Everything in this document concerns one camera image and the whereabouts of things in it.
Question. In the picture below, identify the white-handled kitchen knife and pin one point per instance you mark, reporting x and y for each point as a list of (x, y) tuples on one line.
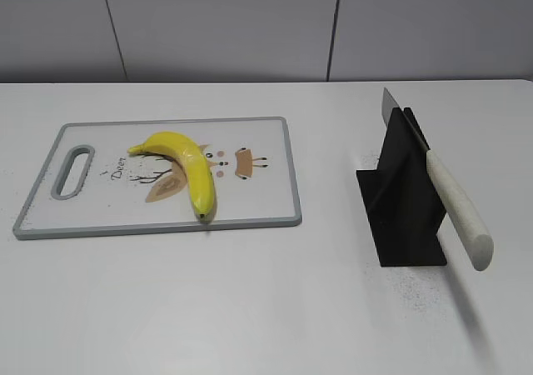
[(471, 229)]

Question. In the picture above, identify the black knife stand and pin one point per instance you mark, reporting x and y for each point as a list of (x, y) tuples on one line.
[(402, 205)]

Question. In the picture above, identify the yellow plastic banana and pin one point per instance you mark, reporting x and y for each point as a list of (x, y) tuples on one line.
[(188, 155)]

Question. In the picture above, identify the grey-rimmed white cutting board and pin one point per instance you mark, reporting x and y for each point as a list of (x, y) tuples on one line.
[(89, 186)]

